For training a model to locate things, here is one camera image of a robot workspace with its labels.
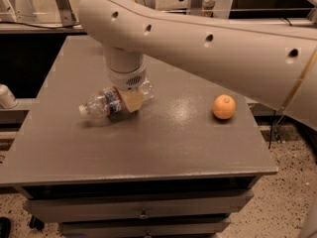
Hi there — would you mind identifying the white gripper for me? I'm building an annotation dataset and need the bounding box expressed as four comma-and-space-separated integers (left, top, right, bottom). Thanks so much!
106, 61, 146, 113

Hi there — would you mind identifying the clear plastic water bottle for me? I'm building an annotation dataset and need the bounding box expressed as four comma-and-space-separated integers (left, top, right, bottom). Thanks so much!
78, 80, 154, 118

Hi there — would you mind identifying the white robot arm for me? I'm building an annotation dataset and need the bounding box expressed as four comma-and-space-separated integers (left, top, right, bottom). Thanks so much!
78, 0, 317, 129

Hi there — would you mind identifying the white bottle at left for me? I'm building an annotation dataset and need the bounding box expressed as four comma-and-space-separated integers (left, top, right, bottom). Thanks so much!
0, 84, 18, 109

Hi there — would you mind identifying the grey drawer cabinet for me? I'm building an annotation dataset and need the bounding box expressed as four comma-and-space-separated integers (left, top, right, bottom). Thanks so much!
0, 31, 278, 238

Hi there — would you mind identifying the orange fruit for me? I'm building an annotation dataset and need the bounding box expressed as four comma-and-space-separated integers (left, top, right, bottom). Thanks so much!
212, 94, 236, 120

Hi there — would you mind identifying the upper grey drawer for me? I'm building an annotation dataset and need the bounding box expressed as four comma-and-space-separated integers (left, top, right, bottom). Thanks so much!
24, 189, 254, 223

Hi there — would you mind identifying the grey drawer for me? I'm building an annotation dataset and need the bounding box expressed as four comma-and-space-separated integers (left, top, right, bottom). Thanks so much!
24, 189, 254, 223
60, 217, 230, 238

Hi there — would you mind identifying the lower grey drawer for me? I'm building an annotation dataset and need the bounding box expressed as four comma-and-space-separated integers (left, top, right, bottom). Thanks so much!
60, 217, 230, 238

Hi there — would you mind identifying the black caster wheel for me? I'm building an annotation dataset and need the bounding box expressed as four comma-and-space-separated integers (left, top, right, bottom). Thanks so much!
29, 216, 45, 231

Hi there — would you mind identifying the black cable on rail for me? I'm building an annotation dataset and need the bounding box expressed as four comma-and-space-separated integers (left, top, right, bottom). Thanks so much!
0, 19, 80, 30

